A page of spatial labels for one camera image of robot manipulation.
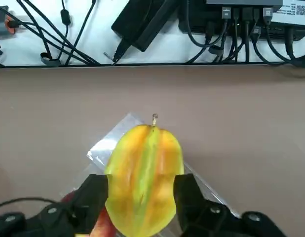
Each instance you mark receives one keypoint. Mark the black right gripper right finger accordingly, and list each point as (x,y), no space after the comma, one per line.
(189,205)

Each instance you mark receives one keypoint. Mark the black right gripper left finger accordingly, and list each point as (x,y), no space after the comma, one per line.
(90,197)

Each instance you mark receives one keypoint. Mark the yellow star fruit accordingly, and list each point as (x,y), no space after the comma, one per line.
(142,172)

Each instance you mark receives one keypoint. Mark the red apple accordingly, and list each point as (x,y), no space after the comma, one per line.
(103,227)

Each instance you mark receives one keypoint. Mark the clear acrylic stepped stand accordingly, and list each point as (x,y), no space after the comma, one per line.
(103,148)

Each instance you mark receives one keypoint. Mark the black power adapter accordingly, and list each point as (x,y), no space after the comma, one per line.
(142,22)

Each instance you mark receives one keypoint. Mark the grey device orange tabs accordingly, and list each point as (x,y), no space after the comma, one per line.
(0,22)

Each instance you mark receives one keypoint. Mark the white labelled box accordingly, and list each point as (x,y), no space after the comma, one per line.
(290,12)

